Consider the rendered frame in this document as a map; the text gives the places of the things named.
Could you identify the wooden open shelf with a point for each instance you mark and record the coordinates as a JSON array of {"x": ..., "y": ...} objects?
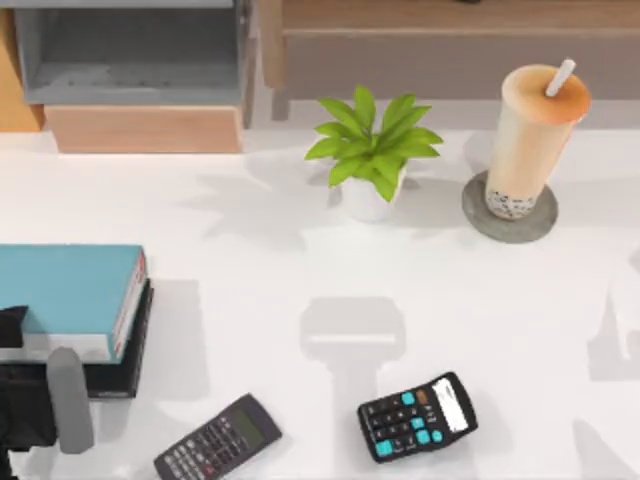
[{"x": 400, "y": 20}]

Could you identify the green plant in white pot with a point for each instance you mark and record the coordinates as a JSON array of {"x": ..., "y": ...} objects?
[{"x": 372, "y": 150}]

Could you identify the wooden cupboard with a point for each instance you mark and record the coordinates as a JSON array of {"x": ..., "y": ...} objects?
[{"x": 12, "y": 100}]

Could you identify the grey pierced drawer inside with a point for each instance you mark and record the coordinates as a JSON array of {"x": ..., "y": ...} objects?
[{"x": 135, "y": 80}]

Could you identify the teal book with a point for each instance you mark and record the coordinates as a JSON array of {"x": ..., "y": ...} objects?
[{"x": 65, "y": 285}]

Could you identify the dark grey calculator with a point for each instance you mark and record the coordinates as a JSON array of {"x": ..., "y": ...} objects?
[{"x": 220, "y": 435}]

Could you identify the white drinking straw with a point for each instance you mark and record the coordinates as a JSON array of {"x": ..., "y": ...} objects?
[{"x": 560, "y": 80}]

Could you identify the black calculator with blue keys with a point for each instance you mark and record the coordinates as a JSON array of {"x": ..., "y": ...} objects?
[{"x": 400, "y": 420}]

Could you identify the orange milk tea cup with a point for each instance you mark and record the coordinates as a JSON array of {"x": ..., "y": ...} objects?
[{"x": 530, "y": 140}]

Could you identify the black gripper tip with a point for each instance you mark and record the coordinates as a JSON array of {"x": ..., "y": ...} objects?
[{"x": 11, "y": 325}]

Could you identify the grey round coaster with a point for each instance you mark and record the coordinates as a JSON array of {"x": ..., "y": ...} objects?
[{"x": 500, "y": 231}]

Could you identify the pale wooden drawer front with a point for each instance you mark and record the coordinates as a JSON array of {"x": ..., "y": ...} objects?
[{"x": 145, "y": 130}]

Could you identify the black book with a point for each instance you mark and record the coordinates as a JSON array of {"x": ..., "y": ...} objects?
[{"x": 120, "y": 375}]

